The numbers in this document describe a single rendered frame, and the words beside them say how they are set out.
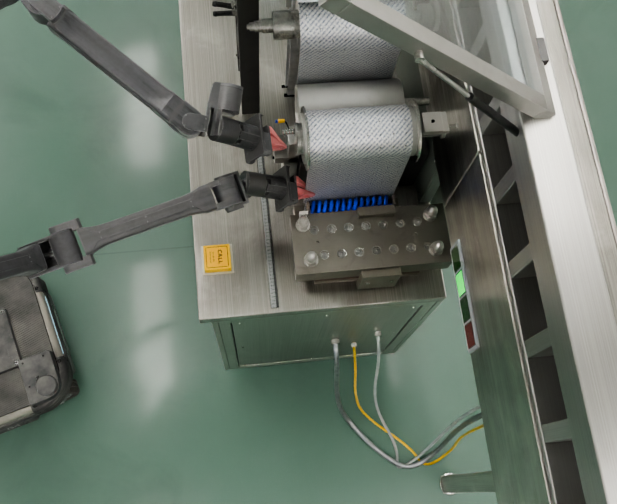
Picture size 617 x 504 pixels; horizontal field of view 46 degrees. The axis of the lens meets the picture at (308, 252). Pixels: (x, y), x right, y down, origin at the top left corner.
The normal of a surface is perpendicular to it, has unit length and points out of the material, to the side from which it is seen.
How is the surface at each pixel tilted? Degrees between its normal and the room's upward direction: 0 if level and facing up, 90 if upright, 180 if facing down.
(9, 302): 0
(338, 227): 0
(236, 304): 0
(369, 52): 92
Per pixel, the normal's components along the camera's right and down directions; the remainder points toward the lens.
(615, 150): 0.06, -0.32
